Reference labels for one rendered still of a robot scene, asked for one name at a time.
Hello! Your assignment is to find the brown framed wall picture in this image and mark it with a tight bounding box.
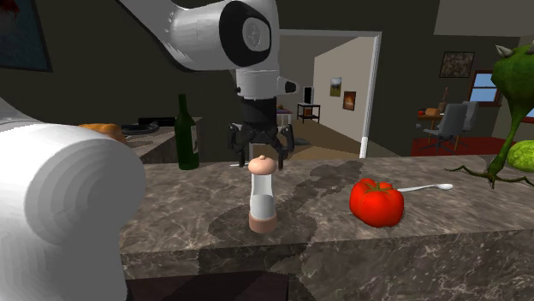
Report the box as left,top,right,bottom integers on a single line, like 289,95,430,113
438,50,476,79

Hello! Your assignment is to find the clear salt shaker, tan cap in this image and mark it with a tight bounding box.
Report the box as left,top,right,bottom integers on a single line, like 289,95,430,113
247,154,278,234

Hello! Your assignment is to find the white door frame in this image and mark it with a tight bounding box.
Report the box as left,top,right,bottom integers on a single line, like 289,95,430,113
278,28,383,159

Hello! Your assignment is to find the light green melon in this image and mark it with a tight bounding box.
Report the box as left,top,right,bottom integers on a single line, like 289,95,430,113
506,139,534,174

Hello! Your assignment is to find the green horned monster plant figure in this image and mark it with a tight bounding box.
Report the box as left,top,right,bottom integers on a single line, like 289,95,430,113
443,40,534,190

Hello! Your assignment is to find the black side table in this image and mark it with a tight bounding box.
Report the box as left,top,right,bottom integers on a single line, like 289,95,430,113
296,86,322,124

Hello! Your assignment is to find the red tomato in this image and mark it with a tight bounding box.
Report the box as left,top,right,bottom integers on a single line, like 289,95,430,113
348,177,406,228

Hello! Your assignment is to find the orange bread loaf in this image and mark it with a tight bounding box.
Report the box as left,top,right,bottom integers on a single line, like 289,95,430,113
77,122,128,145

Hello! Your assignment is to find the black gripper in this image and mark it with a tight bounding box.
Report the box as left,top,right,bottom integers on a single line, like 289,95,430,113
227,96,296,171

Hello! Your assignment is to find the red rug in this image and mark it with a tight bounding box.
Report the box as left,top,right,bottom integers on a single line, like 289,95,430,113
410,136,519,157

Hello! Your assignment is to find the dark blue wall picture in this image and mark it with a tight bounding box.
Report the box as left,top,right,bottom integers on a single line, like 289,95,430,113
0,0,54,74

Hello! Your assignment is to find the dark green wine bottle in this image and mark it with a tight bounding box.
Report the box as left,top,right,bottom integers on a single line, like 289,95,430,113
174,92,201,171

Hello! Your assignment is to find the orange glowing wall picture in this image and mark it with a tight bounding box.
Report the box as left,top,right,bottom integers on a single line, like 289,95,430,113
342,91,358,112

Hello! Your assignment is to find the wooden desk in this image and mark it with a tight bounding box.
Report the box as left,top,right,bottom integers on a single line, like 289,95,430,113
416,107,445,144

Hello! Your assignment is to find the black pan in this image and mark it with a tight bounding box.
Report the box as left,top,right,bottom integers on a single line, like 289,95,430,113
120,116,176,136

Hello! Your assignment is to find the white spoon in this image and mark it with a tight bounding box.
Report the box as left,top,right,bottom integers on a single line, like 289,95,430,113
396,182,454,193

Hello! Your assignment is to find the red framed window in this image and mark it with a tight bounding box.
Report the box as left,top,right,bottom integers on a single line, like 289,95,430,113
468,70,502,106

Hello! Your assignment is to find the grey office chair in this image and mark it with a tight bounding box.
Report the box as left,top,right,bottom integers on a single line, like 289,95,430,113
420,102,469,154

